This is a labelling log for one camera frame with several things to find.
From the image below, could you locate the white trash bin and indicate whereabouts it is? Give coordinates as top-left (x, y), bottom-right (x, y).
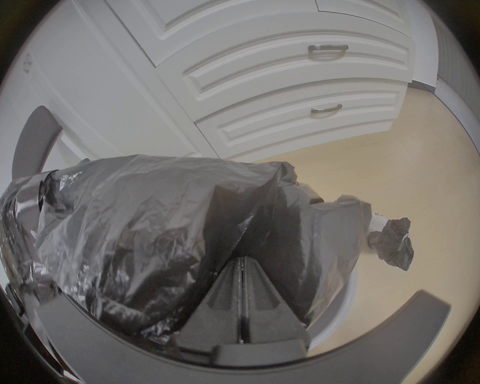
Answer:
top-left (300, 210), bottom-right (362, 351)

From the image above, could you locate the black plastic bag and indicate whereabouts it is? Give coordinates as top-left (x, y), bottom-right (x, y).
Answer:
top-left (0, 154), bottom-right (373, 346)

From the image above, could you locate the white paper scrap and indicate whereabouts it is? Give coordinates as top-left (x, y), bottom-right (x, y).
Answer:
top-left (369, 211), bottom-right (388, 232)

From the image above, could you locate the white wardrobe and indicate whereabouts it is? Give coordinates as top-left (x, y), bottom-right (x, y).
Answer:
top-left (0, 0), bottom-right (418, 177)

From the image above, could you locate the dark grey white chair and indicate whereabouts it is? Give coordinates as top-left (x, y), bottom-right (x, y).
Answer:
top-left (11, 105), bottom-right (65, 182)

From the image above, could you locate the black plastic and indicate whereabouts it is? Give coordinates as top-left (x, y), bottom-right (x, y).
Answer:
top-left (367, 217), bottom-right (414, 271)

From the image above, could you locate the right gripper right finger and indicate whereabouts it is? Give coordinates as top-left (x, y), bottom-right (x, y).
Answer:
top-left (243, 257), bottom-right (311, 345)

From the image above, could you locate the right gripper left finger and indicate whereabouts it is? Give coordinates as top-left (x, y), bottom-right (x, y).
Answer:
top-left (175, 257), bottom-right (243, 349)

